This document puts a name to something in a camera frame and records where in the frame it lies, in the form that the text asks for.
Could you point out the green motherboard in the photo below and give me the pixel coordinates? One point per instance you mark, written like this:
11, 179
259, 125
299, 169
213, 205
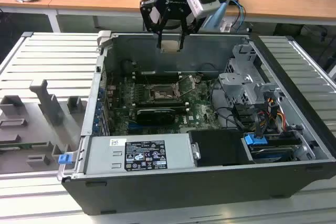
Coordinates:
202, 113

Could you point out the black plastic shroud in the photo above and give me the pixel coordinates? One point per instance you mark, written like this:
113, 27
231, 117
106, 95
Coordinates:
218, 148

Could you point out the silver metal drive cage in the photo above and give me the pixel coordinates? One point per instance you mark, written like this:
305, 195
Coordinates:
236, 82

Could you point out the grey parts rack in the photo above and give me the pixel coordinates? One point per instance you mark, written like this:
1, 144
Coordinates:
34, 134

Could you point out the open black PC case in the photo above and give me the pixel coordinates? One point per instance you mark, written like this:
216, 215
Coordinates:
183, 195

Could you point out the RAM slot white clips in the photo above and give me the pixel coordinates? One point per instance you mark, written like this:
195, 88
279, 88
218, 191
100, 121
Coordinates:
157, 78
157, 73
181, 109
181, 103

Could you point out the grey power supply unit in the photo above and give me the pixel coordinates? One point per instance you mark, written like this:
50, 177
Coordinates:
105, 155

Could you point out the CPU socket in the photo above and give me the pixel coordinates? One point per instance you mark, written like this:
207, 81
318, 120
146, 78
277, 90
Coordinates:
160, 93

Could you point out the CPU with silver top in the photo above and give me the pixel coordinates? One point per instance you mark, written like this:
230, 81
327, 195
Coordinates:
170, 46

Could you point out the blue case latch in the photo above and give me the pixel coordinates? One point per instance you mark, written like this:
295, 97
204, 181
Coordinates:
64, 159

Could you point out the black graphics card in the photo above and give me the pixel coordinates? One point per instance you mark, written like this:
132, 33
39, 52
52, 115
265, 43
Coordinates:
155, 117

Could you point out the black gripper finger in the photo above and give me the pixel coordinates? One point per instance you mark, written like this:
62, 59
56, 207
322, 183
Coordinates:
181, 41
146, 23

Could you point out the hard disk in blue carrier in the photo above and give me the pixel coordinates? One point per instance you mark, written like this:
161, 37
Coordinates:
256, 140

